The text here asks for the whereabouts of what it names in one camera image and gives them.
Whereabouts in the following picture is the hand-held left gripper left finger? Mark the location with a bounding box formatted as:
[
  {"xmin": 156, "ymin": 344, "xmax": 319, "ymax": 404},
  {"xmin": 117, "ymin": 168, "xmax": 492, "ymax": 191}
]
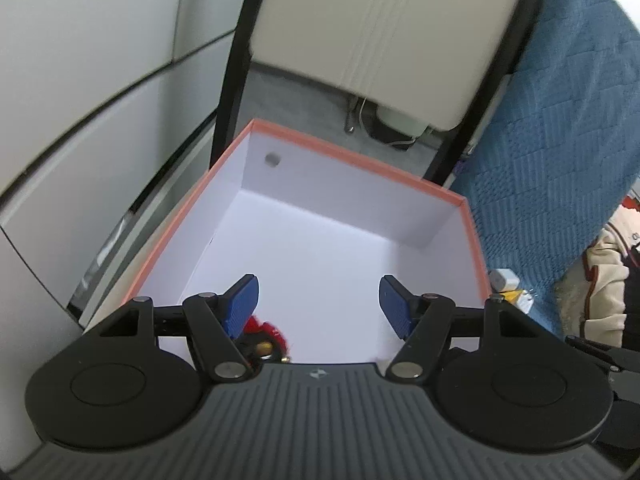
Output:
[{"xmin": 92, "ymin": 274, "xmax": 262, "ymax": 383}]

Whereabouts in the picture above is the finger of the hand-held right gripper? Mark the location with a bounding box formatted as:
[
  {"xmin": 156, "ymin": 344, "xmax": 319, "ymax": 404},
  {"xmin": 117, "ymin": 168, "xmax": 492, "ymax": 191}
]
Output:
[{"xmin": 565, "ymin": 335, "xmax": 640, "ymax": 377}]

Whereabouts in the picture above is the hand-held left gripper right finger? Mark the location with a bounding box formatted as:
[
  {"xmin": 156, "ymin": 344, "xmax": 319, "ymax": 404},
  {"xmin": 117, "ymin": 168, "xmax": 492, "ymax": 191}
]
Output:
[{"xmin": 378, "ymin": 274, "xmax": 548, "ymax": 383}]

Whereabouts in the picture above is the red toy car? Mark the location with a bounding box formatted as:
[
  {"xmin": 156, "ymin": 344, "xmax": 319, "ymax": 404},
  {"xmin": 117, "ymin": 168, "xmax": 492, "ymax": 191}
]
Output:
[{"xmin": 235, "ymin": 315, "xmax": 296, "ymax": 365}]

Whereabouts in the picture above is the orange cardboard box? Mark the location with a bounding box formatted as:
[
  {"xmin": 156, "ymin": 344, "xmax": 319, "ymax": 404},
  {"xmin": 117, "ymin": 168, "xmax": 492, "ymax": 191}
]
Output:
[{"xmin": 120, "ymin": 119, "xmax": 493, "ymax": 366}]

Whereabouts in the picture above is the yellow handled screwdriver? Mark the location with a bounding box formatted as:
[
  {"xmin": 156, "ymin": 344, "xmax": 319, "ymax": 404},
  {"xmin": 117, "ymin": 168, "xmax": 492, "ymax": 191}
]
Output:
[{"xmin": 504, "ymin": 287, "xmax": 536, "ymax": 314}]

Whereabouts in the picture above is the white charger plug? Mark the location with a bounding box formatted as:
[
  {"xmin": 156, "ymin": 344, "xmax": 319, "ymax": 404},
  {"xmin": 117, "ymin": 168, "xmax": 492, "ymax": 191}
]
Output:
[{"xmin": 489, "ymin": 269, "xmax": 521, "ymax": 292}]

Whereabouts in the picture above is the white red black jacket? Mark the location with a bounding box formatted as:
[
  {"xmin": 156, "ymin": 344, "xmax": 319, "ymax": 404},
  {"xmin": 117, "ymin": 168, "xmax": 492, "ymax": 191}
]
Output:
[{"xmin": 555, "ymin": 205, "xmax": 640, "ymax": 348}]

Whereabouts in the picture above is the white power strip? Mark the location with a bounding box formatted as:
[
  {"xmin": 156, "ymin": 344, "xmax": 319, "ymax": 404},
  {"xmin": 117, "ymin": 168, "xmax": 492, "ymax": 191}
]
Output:
[{"xmin": 375, "ymin": 104, "xmax": 434, "ymax": 142}]

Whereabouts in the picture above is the blue textured blanket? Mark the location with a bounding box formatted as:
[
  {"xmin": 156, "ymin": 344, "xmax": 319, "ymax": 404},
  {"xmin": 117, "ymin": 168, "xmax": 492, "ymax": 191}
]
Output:
[{"xmin": 452, "ymin": 0, "xmax": 640, "ymax": 341}]

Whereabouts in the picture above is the white cabinet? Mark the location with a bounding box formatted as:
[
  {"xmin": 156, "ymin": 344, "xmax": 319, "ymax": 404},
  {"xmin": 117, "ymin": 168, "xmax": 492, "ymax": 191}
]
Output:
[{"xmin": 0, "ymin": 0, "xmax": 251, "ymax": 333}]

